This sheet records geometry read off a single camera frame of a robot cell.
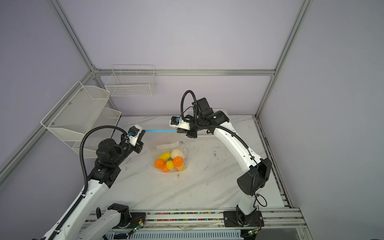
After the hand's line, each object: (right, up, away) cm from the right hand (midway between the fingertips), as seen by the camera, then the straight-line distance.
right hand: (178, 126), depth 73 cm
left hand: (-18, -2, -2) cm, 18 cm away
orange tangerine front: (-10, -25, +15) cm, 31 cm away
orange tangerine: (-13, -21, +13) cm, 28 cm away
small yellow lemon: (-6, -22, +11) cm, 25 cm away
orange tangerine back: (-1, -19, +8) cm, 21 cm away
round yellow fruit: (0, -25, +13) cm, 28 cm away
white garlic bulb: (-3, -15, +14) cm, 21 cm away
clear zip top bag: (-8, -13, +14) cm, 21 cm away
